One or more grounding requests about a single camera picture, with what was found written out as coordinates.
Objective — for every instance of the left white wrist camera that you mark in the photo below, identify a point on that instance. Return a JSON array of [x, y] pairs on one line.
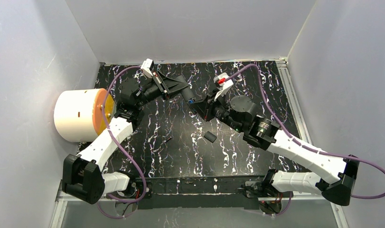
[[147, 67]]

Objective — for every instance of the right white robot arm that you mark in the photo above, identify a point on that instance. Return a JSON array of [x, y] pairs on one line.
[[331, 177]]

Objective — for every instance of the front aluminium frame rail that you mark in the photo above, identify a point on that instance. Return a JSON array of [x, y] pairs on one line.
[[197, 211]]

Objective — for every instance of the right aluminium frame rail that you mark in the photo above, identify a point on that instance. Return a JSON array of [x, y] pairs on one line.
[[285, 77]]

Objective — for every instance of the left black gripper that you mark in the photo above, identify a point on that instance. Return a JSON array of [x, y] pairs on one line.
[[162, 86]]

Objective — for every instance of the black remote battery cover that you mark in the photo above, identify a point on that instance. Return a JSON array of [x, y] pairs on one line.
[[210, 137]]

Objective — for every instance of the white orange cylinder container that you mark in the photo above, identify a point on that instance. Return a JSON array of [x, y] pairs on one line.
[[78, 114]]

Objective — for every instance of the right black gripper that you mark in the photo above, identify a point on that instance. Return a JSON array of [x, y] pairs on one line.
[[212, 106]]

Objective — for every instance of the aluminium frame rail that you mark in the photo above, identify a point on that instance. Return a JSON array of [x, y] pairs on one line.
[[197, 211], [285, 77]]

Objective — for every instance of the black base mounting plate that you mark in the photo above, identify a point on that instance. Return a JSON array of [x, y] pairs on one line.
[[242, 191]]

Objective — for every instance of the black remote control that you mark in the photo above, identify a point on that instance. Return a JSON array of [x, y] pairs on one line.
[[187, 93]]

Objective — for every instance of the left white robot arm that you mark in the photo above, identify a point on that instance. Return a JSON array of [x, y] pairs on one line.
[[82, 173]]

